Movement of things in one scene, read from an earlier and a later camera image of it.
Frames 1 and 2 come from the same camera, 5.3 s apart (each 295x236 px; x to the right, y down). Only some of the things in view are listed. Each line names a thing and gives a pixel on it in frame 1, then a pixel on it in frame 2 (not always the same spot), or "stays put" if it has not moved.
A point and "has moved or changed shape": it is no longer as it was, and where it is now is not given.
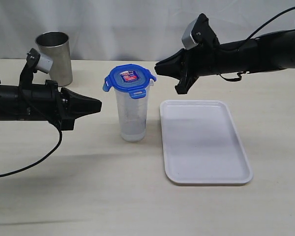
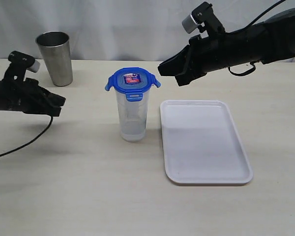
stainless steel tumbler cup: (55, 45) stays put
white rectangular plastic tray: (202, 144) stays put
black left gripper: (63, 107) -> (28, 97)
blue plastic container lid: (133, 78) has moved or changed shape
